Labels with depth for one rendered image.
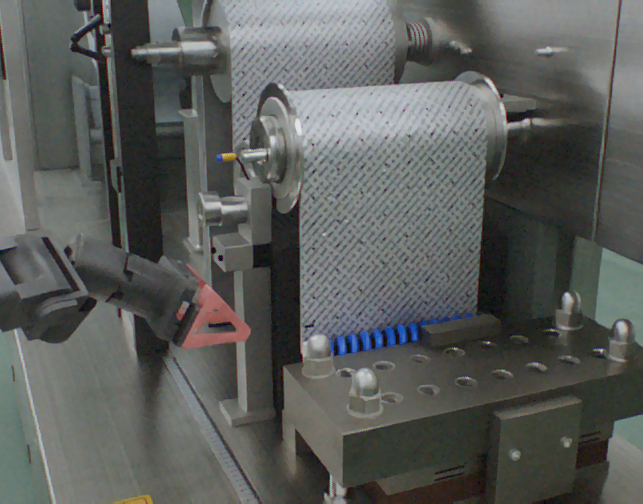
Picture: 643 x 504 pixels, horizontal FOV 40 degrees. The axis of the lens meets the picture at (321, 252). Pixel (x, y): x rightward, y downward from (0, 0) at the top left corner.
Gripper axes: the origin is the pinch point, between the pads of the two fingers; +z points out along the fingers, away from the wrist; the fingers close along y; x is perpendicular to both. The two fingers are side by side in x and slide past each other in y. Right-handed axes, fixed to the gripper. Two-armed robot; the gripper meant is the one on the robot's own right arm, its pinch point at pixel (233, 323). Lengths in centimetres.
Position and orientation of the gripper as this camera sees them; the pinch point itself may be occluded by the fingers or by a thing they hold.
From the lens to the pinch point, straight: 97.8
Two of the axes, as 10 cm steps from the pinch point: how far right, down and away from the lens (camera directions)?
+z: 7.9, 3.7, 4.8
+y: 4.0, 2.8, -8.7
